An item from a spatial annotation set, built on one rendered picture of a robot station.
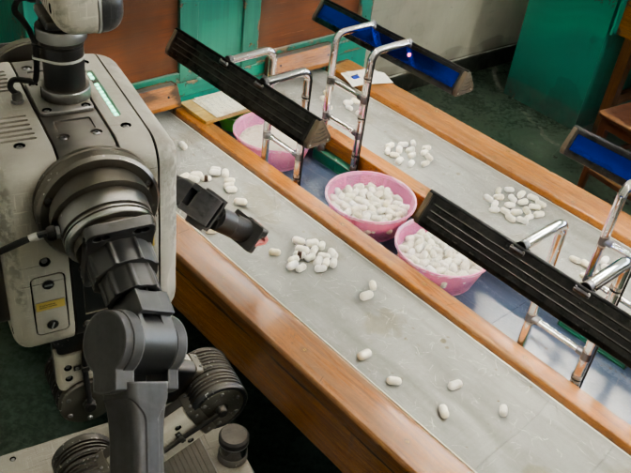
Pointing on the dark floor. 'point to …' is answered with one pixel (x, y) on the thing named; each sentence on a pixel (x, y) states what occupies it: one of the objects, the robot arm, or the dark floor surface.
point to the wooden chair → (615, 115)
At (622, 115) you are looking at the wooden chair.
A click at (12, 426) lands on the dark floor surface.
